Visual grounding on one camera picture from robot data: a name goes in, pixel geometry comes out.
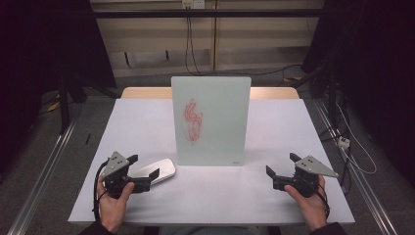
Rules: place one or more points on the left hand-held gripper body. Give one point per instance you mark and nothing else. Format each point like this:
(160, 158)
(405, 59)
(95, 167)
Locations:
(115, 164)

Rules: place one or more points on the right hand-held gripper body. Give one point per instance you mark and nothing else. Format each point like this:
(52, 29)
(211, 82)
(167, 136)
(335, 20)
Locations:
(310, 174)

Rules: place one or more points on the white whiteboard eraser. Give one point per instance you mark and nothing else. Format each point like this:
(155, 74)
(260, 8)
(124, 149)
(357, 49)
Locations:
(163, 169)

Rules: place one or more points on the person's right hand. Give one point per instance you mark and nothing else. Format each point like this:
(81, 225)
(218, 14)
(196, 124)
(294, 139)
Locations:
(310, 205)

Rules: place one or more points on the person's left hand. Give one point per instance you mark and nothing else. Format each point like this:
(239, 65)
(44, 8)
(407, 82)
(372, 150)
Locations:
(112, 209)

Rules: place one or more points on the small black stick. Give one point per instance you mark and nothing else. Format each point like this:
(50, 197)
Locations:
(87, 139)

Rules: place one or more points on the white power strip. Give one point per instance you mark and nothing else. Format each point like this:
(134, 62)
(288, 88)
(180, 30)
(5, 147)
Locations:
(343, 142)

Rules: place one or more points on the black metal stand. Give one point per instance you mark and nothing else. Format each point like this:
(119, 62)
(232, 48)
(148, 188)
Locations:
(64, 107)

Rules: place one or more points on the black curtain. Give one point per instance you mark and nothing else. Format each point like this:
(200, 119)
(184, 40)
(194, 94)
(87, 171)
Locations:
(39, 49)
(375, 58)

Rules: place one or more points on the black horizontal bar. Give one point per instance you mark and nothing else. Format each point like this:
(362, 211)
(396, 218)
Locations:
(208, 13)

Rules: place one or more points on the metal floor rail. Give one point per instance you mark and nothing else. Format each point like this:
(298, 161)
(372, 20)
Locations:
(365, 189)
(42, 176)

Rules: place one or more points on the black wall bracket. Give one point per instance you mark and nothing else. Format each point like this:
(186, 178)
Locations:
(127, 60)
(167, 55)

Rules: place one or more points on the white wall socket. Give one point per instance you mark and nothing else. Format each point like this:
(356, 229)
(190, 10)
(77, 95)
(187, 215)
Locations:
(192, 4)

